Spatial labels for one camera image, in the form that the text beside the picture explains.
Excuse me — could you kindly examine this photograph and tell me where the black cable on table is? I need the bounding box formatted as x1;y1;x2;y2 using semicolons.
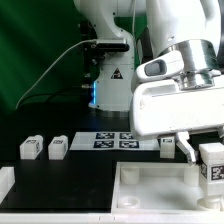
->
18;87;88;107

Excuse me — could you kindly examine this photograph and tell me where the white left obstacle bar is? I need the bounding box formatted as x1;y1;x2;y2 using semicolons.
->
0;167;15;204

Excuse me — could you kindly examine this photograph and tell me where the black camera on base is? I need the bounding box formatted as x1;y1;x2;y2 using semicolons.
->
79;20;130;80

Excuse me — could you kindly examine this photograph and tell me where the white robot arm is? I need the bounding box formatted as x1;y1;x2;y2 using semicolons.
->
73;0;224;164

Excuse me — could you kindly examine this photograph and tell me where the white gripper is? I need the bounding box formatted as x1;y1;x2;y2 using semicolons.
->
130;75;224;165

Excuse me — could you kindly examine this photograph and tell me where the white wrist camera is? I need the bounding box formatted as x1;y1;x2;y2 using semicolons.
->
135;50;184;83

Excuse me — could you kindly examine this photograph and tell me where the white square tabletop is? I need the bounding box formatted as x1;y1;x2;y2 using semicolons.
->
111;162;224;214

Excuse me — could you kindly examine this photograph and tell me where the grey camera cable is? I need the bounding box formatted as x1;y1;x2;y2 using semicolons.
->
14;39;98;110

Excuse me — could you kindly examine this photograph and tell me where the white sheet with tags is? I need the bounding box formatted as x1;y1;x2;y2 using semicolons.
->
70;132;159;151

